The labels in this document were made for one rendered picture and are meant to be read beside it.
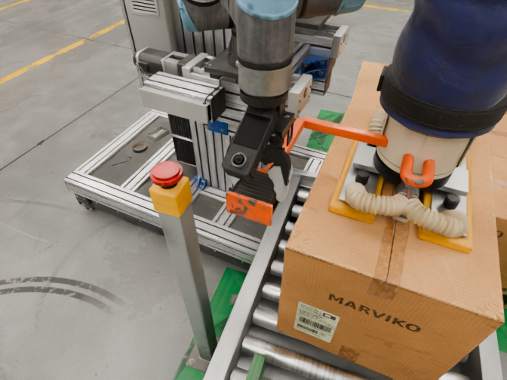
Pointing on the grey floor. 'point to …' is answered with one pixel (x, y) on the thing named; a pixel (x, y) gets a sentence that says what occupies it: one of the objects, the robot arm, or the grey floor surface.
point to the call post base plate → (197, 360)
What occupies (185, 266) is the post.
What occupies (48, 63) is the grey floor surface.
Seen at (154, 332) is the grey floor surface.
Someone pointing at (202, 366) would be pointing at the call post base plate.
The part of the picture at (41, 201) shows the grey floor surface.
